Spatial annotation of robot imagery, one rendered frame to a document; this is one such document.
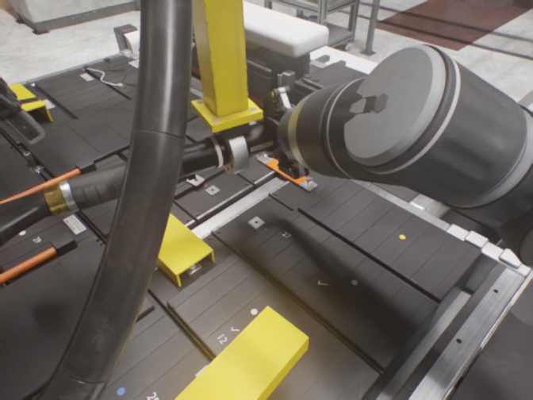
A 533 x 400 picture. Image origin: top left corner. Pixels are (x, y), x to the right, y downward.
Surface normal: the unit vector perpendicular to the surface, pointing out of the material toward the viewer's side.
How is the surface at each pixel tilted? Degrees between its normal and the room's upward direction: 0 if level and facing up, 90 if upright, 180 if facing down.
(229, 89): 90
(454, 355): 0
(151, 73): 46
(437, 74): 30
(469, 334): 0
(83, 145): 0
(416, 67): 53
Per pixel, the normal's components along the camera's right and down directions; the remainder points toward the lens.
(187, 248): -0.02, -0.74
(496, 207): -0.06, 0.86
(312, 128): -0.91, 0.00
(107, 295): -0.25, -0.07
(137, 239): 0.35, 0.09
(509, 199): 0.08, 0.72
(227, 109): 0.48, 0.58
